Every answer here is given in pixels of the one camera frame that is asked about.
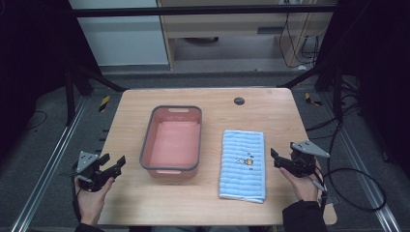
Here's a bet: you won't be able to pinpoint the aluminium floor rail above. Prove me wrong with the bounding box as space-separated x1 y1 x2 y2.
9 96 90 232
320 91 402 232

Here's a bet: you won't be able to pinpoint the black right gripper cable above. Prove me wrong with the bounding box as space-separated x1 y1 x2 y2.
308 167 388 214

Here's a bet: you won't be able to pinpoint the thin black floor cable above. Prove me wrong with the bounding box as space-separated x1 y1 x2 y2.
24 109 48 131

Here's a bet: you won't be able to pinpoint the black floor cables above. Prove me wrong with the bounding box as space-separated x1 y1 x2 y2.
305 93 366 168

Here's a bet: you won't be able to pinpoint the pink basin with grey rim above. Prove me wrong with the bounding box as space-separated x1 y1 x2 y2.
138 104 203 180

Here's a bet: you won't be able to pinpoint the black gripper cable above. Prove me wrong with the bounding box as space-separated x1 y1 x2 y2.
308 167 388 214
71 162 83 224

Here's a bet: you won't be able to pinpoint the yellow-handled tool on floor left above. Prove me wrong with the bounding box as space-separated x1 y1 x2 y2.
98 95 111 113

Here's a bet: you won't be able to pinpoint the black hanging desk cables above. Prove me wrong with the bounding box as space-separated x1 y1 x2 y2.
278 0 321 70

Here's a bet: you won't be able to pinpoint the blue striped towel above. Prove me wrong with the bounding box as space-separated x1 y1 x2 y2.
219 130 268 205

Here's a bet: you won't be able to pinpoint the black metal stand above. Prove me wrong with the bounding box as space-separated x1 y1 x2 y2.
63 62 129 128
278 62 362 123

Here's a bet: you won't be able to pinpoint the person's right hand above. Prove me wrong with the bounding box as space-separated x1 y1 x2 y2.
278 159 325 203

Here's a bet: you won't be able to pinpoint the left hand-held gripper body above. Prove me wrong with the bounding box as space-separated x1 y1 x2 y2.
73 150 113 193

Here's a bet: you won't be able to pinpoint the yellow-handled tool on floor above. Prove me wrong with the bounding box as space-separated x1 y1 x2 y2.
98 95 111 113
304 92 324 107

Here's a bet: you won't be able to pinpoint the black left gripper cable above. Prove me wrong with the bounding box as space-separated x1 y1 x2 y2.
71 162 83 224

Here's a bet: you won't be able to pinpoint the person's left hand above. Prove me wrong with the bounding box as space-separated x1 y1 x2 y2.
73 176 116 227

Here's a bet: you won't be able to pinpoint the black horizontal frame bar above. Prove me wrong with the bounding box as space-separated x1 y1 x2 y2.
71 4 337 18

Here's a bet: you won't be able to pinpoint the light wooden desk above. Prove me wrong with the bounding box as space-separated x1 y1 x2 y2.
156 0 338 71

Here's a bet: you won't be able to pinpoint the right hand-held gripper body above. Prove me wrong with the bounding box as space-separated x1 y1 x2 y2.
287 139 331 179

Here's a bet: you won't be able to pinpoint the white cabinet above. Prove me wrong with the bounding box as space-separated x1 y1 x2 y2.
68 0 170 68

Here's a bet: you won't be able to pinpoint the yellow-handled tool on floor right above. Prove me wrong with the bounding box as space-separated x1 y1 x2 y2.
304 92 324 107

